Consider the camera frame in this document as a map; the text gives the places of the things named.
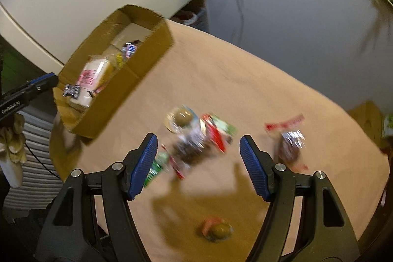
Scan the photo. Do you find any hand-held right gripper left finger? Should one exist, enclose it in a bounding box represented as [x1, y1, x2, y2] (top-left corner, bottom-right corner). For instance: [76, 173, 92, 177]
[37, 133, 159, 262]

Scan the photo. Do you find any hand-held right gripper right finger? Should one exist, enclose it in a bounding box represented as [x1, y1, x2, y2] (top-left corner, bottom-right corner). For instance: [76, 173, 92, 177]
[239, 135, 360, 262]

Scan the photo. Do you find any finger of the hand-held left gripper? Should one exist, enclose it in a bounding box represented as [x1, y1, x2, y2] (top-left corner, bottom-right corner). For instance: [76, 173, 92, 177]
[29, 73, 59, 97]

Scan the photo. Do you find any green candy packet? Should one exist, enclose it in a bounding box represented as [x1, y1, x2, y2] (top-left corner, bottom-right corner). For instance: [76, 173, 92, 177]
[144, 152, 171, 188]

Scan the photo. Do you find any small black snack packet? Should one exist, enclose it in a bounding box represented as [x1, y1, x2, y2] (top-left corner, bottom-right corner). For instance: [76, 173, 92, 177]
[63, 84, 82, 97]

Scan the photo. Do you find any dark plum snack red-ended wrapper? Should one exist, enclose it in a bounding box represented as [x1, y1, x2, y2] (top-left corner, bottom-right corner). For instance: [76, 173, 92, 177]
[161, 127, 215, 179]
[265, 114, 309, 172]

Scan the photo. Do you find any bread packet with pink print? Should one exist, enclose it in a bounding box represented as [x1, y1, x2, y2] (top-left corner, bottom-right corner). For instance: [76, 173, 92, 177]
[69, 55, 119, 111]

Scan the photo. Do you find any red and green snack packet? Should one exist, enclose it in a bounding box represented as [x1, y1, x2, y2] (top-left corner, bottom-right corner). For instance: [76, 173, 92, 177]
[199, 113, 238, 153]

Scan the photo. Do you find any round candy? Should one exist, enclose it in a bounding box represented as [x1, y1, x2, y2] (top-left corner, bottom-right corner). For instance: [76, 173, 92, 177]
[166, 105, 200, 134]
[201, 217, 235, 242]

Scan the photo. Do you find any cardboard box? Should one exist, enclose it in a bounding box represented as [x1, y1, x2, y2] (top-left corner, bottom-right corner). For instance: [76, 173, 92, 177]
[53, 4, 175, 140]

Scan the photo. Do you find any chocolate bar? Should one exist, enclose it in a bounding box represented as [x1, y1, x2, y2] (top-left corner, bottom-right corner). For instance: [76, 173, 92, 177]
[121, 40, 142, 59]

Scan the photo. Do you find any person's left hand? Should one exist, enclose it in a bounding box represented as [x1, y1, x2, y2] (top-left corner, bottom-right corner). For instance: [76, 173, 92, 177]
[0, 113, 28, 165]

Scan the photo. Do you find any white ribbed radiator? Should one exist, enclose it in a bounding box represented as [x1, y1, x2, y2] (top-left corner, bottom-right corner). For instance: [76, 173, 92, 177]
[4, 119, 64, 217]

